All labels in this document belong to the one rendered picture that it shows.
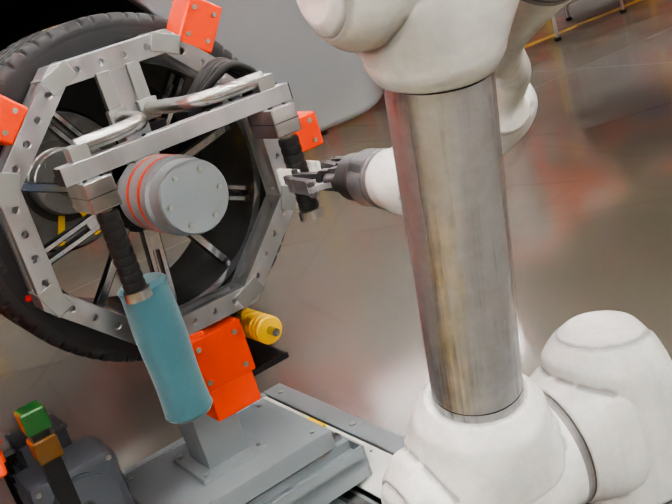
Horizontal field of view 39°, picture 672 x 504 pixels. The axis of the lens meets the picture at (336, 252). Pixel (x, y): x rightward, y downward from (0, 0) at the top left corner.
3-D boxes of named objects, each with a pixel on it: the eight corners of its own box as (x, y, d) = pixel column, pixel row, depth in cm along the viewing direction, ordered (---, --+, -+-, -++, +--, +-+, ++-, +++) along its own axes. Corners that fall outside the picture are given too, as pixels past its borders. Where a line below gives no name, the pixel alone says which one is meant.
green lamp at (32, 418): (46, 420, 147) (36, 398, 146) (53, 427, 144) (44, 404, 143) (21, 433, 145) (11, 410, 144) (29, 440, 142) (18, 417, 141)
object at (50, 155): (139, 224, 233) (102, 96, 225) (151, 226, 227) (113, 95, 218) (12, 267, 217) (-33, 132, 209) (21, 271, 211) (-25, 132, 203)
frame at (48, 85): (307, 265, 197) (225, 7, 181) (324, 269, 191) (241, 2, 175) (66, 385, 171) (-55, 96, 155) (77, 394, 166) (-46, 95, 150)
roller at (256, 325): (225, 315, 212) (217, 292, 210) (292, 339, 187) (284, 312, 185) (203, 326, 209) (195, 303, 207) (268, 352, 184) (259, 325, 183)
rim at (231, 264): (215, 74, 209) (-24, 50, 181) (266, 67, 189) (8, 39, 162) (207, 300, 213) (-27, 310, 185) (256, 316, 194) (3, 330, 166)
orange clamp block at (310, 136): (269, 158, 191) (305, 143, 195) (289, 159, 184) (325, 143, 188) (259, 125, 189) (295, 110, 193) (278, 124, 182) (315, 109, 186)
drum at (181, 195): (192, 212, 181) (167, 142, 177) (244, 219, 164) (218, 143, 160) (126, 240, 175) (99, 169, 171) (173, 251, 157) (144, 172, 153)
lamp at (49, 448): (57, 448, 148) (48, 426, 147) (65, 455, 145) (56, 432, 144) (33, 460, 147) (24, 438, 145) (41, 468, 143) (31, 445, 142)
